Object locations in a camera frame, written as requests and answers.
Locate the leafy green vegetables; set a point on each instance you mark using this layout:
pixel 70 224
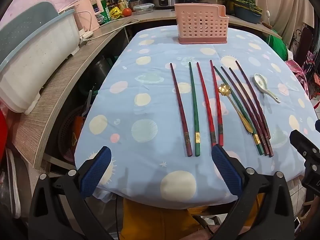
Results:
pixel 246 2

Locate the pink perforated utensil basket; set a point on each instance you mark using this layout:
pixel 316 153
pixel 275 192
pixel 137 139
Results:
pixel 200 22

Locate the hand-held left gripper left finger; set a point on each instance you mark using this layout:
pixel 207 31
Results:
pixel 96 170

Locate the pink floral cloth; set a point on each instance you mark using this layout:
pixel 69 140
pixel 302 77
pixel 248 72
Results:
pixel 297 72

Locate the white power strip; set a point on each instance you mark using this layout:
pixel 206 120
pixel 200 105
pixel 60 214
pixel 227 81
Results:
pixel 86 36

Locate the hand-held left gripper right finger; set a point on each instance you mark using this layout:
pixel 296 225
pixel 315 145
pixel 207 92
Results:
pixel 226 170

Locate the glass food container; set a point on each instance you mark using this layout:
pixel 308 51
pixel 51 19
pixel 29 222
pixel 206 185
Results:
pixel 143 8

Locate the beige curtain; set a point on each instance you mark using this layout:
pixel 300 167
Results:
pixel 287 5

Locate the white smartphone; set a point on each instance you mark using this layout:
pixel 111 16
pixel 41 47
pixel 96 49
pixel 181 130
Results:
pixel 297 224

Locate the dark red chopstick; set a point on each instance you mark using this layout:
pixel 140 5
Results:
pixel 188 147

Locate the yellow oil bottle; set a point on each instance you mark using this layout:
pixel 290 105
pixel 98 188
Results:
pixel 122 3

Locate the yellow cloth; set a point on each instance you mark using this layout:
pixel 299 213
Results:
pixel 155 220

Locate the green chopstick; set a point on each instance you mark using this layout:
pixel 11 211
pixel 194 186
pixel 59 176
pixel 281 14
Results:
pixel 256 138
pixel 197 145

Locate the blue plastic basin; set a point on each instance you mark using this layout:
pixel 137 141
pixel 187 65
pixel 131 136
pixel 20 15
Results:
pixel 246 16

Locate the pink electric kettle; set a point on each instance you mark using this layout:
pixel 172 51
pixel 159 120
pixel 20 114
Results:
pixel 86 17

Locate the green bag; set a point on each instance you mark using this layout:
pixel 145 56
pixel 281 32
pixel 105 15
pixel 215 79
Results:
pixel 277 45

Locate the yellow snack packet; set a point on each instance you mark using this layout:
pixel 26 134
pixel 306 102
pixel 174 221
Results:
pixel 115 12

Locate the red tomato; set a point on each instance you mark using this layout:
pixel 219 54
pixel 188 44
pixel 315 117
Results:
pixel 127 12

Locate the dark maroon chopstick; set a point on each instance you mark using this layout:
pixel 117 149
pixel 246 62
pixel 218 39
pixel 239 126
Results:
pixel 266 130
pixel 268 146
pixel 263 142

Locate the green plastic bottle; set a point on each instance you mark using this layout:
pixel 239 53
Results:
pixel 105 15

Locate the gold flower spoon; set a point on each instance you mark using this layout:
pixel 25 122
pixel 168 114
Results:
pixel 223 89

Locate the white ceramic spoon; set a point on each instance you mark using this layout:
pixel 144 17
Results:
pixel 259 80

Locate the blue dotted tablecloth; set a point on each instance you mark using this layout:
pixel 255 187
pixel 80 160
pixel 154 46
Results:
pixel 150 105

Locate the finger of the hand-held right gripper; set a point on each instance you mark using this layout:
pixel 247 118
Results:
pixel 305 145

